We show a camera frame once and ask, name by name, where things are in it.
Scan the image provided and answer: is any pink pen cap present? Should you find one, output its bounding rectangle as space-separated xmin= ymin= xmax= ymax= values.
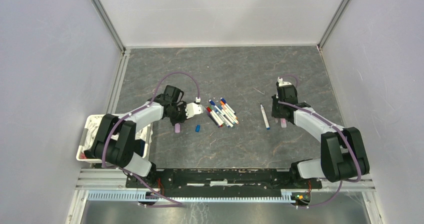
xmin=174 ymin=123 xmax=181 ymax=134

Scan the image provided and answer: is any blue pen cap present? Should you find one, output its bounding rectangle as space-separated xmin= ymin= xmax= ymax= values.
xmin=195 ymin=125 xmax=201 ymax=133

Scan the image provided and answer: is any orange cap marker pen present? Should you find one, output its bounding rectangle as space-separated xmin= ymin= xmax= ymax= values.
xmin=220 ymin=101 xmax=239 ymax=124

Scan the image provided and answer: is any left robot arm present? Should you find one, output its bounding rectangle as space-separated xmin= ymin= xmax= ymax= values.
xmin=82 ymin=85 xmax=203 ymax=188

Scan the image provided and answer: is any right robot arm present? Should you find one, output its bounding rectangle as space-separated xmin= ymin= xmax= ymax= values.
xmin=271 ymin=82 xmax=370 ymax=188

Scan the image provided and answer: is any red cap marker pen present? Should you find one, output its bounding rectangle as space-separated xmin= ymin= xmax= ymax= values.
xmin=206 ymin=107 xmax=224 ymax=127

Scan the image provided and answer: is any purple grey marker pen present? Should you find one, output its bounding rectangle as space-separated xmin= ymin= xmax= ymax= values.
xmin=205 ymin=110 xmax=221 ymax=128

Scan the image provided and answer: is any green cap marker pen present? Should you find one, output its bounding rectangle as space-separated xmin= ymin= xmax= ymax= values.
xmin=211 ymin=106 xmax=230 ymax=128

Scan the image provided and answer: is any dark blue cap marker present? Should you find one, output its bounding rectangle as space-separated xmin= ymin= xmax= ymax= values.
xmin=208 ymin=99 xmax=234 ymax=128

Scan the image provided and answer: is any white plastic basket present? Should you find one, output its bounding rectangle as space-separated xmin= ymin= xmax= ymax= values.
xmin=75 ymin=114 xmax=153 ymax=164

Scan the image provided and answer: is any white cloth in basket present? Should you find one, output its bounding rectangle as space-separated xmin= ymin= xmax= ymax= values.
xmin=82 ymin=118 xmax=153 ymax=151

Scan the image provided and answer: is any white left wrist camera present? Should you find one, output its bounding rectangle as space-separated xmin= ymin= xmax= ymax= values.
xmin=184 ymin=97 xmax=204 ymax=119

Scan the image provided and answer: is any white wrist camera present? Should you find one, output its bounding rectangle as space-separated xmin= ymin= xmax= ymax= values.
xmin=276 ymin=76 xmax=293 ymax=88
xmin=184 ymin=97 xmax=204 ymax=119

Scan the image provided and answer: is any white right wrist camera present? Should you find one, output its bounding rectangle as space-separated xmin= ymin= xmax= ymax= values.
xmin=276 ymin=76 xmax=293 ymax=88

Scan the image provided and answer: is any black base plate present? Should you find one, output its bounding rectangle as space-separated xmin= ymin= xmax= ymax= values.
xmin=143 ymin=168 xmax=323 ymax=198

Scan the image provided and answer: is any white cable duct strip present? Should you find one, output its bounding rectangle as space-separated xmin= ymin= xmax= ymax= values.
xmin=86 ymin=190 xmax=294 ymax=204

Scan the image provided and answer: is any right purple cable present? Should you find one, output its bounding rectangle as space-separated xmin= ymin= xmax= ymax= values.
xmin=277 ymin=74 xmax=363 ymax=209

